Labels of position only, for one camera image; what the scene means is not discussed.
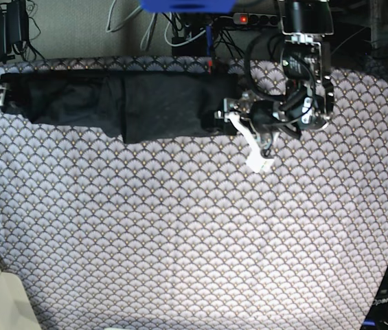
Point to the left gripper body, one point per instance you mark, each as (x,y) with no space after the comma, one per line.
(241,112)

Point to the dark navy T-shirt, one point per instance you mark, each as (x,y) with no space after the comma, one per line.
(138,106)

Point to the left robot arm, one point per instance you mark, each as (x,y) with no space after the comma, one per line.
(308,102)

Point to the red table clamp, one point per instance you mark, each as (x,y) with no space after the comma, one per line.
(210,66)

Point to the black power strip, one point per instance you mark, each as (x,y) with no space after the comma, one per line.
(257,20)

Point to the fan patterned tablecloth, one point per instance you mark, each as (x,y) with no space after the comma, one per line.
(181,234)

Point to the blue plastic mount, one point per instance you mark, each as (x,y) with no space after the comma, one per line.
(188,6)

